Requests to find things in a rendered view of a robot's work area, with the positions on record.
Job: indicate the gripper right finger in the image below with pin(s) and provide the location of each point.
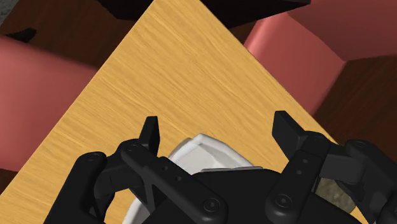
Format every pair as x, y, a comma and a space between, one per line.
299, 167

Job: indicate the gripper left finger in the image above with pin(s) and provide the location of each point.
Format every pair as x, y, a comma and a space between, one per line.
173, 181

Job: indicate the white bowl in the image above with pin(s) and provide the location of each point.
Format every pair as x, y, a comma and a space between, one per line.
201, 155

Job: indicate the mottled grey brown object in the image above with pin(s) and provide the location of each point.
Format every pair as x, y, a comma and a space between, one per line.
333, 192

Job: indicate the light wooden table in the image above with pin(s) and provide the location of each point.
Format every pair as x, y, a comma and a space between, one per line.
186, 77

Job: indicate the red upholstered seat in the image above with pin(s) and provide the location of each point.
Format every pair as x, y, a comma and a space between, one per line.
297, 59
34, 102

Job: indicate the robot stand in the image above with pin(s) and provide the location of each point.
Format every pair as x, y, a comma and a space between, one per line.
217, 11

